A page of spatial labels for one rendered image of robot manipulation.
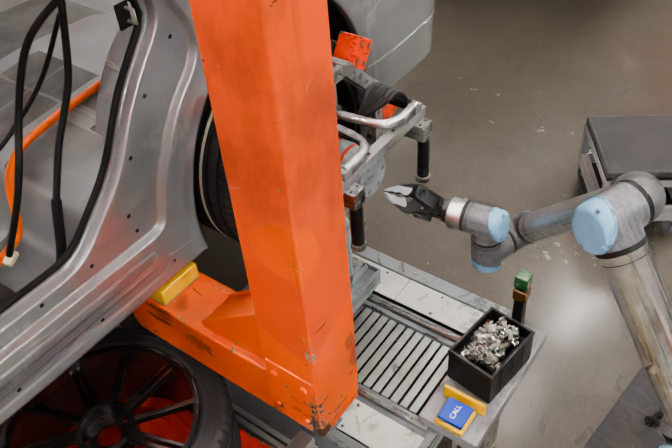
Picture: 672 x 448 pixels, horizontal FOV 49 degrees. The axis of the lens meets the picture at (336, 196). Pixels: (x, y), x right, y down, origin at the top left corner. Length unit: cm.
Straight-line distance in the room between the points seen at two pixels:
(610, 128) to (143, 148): 203
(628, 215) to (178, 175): 105
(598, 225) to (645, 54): 287
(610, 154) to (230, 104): 205
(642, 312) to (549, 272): 129
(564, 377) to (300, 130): 167
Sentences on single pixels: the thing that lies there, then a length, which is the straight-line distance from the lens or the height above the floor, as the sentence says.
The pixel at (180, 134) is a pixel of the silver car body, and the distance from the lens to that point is 184.
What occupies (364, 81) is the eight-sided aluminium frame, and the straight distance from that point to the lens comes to 217.
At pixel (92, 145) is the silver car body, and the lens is 208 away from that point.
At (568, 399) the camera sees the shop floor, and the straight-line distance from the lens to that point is 266.
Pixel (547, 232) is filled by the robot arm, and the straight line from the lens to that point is 212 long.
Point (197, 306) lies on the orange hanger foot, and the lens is 203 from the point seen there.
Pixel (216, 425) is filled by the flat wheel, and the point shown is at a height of 50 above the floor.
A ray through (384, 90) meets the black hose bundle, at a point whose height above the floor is 104.
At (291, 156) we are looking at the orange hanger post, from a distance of 128.
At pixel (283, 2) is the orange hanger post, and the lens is 116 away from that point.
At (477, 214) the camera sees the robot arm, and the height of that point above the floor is 75.
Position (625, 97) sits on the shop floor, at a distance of 408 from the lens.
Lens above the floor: 215
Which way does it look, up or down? 40 degrees down
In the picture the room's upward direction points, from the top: 5 degrees counter-clockwise
